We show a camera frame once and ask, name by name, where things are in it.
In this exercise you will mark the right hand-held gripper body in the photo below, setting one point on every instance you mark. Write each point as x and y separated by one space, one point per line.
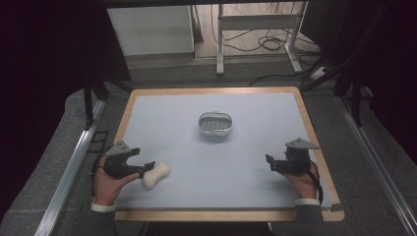
295 157

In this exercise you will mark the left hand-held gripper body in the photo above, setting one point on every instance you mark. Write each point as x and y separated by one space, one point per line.
118 160

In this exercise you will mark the white soap bar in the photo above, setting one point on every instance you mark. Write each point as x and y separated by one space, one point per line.
156 175

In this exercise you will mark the grey soap dish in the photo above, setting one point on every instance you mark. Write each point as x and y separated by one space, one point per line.
215 124

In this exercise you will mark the person's right hand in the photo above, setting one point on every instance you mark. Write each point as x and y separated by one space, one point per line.
303 183

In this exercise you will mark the person's left hand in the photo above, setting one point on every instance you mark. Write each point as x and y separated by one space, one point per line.
109 187

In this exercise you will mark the light blue table mat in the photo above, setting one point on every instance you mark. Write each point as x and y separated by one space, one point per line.
216 150

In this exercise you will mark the black curtain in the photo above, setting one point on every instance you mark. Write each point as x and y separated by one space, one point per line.
59 82
370 65

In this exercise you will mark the white cabinet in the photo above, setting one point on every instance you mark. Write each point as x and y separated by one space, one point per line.
152 31

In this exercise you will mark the aluminium rail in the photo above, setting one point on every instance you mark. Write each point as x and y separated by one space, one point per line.
67 177
377 164

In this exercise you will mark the white metal desk frame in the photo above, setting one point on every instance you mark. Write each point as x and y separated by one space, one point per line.
259 32

